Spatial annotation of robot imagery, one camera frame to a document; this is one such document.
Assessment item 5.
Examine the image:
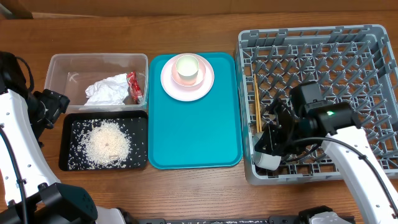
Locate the white napkin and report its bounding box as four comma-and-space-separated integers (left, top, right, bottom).
85, 73, 129, 106

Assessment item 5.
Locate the black tray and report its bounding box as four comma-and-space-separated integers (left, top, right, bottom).
58, 110, 148, 171

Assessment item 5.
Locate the clear plastic bin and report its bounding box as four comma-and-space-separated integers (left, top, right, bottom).
44, 53, 149, 113

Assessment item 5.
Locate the white cup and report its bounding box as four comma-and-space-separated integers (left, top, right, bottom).
175, 55, 199, 80

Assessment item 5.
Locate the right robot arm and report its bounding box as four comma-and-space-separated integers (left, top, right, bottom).
252, 81, 397, 223

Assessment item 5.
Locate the pink bowl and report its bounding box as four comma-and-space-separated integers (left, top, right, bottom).
172, 54, 206, 87

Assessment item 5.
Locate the wooden chopstick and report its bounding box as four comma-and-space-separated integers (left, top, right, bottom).
256, 93, 262, 133
253, 74, 258, 133

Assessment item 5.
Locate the grey bowl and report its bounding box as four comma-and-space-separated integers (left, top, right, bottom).
252, 132, 281, 170

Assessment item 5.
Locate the grey dishwasher rack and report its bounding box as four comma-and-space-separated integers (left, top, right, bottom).
234, 25, 397, 185

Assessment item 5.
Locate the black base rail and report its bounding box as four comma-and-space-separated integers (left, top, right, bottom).
137, 215, 301, 224

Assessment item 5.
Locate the white rice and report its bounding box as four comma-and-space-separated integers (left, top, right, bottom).
67, 117, 147, 171

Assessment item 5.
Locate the teal serving tray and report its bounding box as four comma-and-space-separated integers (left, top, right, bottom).
148, 52, 243, 169

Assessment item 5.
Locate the red sauce packet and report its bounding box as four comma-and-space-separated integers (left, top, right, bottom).
127, 72, 144, 104

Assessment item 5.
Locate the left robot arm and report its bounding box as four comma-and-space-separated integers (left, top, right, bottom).
1, 52, 132, 223

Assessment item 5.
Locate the white plate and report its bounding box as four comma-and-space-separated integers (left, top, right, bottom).
160, 54, 215, 101

